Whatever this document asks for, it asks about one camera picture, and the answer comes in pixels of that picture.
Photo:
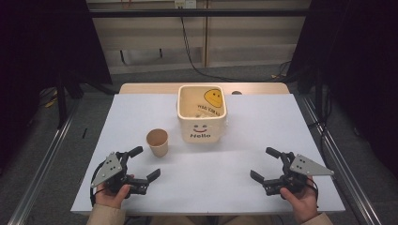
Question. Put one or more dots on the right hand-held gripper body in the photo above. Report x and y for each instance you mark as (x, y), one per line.
(305, 167)

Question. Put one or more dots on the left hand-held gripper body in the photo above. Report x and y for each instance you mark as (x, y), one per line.
(109, 168)

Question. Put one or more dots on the person's left hand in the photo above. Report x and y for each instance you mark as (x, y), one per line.
(112, 198)

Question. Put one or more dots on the person's right hand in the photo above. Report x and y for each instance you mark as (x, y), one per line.
(305, 203)

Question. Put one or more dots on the brown paper cup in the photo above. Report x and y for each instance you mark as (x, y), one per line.
(158, 146)

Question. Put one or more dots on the white table sheet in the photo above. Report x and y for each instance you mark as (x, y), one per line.
(219, 175)

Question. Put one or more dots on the cream smiley face bin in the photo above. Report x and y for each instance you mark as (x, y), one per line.
(202, 128)

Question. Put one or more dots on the black metal stand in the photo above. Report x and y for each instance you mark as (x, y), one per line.
(61, 100)
(318, 90)

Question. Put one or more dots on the dark curtain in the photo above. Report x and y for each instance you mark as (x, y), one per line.
(37, 47)
(359, 62)

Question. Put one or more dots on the black horizontal bar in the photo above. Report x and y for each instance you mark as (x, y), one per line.
(200, 12)

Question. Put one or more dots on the metal floor rail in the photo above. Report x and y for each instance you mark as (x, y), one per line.
(40, 168)
(341, 162)

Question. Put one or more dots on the white wall socket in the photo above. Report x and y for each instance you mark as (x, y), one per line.
(185, 3)

